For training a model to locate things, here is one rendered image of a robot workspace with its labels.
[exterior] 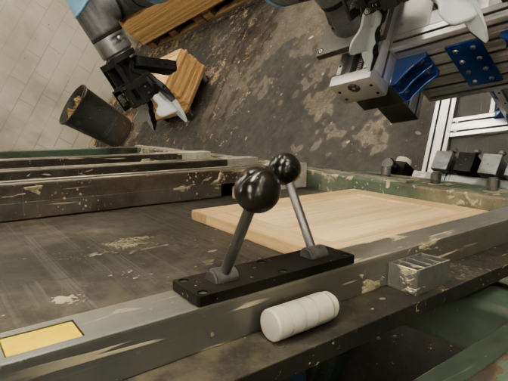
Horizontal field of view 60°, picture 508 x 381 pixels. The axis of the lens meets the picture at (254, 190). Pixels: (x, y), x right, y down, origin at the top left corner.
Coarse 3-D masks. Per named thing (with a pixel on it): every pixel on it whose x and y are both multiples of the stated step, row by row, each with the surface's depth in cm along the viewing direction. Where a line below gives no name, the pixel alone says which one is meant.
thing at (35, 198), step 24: (216, 168) 114; (240, 168) 114; (0, 192) 81; (24, 192) 83; (48, 192) 86; (72, 192) 89; (96, 192) 92; (120, 192) 95; (144, 192) 98; (168, 192) 102; (192, 192) 106; (216, 192) 110; (0, 216) 82; (24, 216) 84
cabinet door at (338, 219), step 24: (336, 192) 109; (360, 192) 110; (192, 216) 86; (216, 216) 81; (264, 216) 82; (288, 216) 83; (312, 216) 83; (336, 216) 83; (360, 216) 83; (384, 216) 83; (408, 216) 84; (432, 216) 84; (456, 216) 83; (264, 240) 68; (288, 240) 65; (336, 240) 65; (360, 240) 65
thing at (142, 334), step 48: (384, 240) 58; (432, 240) 58; (480, 240) 66; (288, 288) 43; (336, 288) 47; (0, 336) 31; (96, 336) 32; (144, 336) 34; (192, 336) 36; (240, 336) 40
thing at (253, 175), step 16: (240, 176) 34; (256, 176) 34; (272, 176) 34; (240, 192) 34; (256, 192) 33; (272, 192) 34; (256, 208) 34; (240, 224) 37; (240, 240) 38; (208, 272) 40; (224, 272) 40
